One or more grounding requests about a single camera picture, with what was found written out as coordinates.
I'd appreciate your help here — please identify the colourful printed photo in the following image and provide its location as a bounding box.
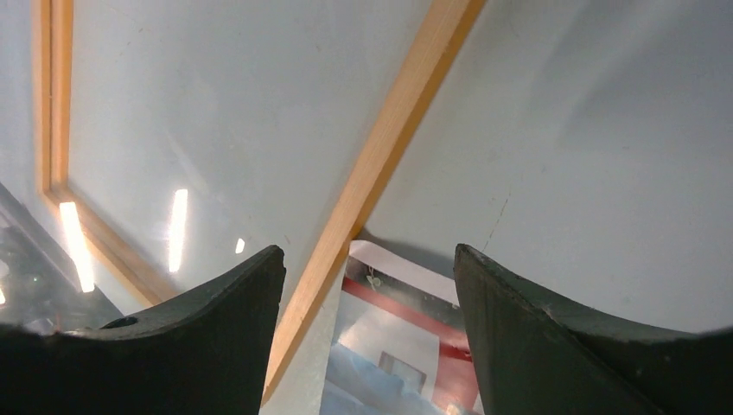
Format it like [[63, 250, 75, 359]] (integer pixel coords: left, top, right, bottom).
[[319, 240, 484, 414]]

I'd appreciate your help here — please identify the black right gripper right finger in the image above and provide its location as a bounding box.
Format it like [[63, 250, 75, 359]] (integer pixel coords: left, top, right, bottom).
[[454, 244, 732, 414]]

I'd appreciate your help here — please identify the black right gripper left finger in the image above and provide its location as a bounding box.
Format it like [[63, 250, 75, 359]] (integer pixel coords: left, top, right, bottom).
[[1, 245, 286, 414]]

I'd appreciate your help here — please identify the orange wooden picture frame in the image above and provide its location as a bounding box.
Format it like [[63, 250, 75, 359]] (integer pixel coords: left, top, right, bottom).
[[31, 1, 484, 401]]

